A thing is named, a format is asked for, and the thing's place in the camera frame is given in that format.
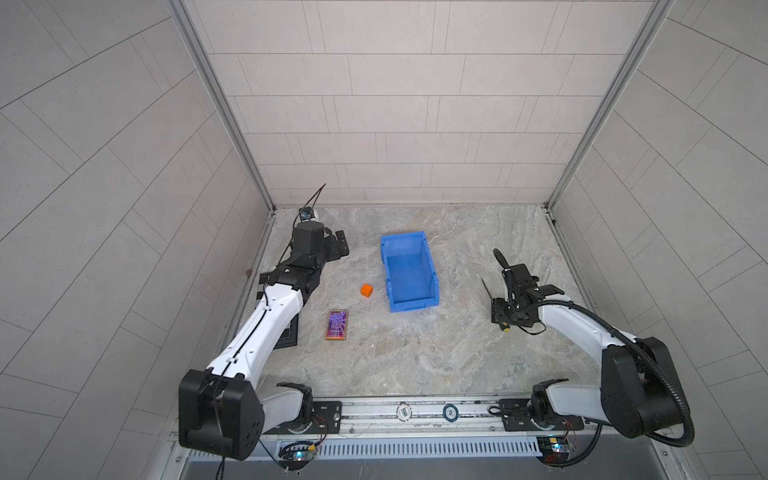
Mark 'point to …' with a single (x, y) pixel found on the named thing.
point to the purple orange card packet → (337, 324)
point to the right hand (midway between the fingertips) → (498, 313)
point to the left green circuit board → (296, 457)
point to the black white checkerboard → (290, 336)
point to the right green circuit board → (553, 449)
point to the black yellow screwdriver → (503, 325)
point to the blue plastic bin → (412, 278)
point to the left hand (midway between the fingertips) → (332, 233)
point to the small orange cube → (367, 290)
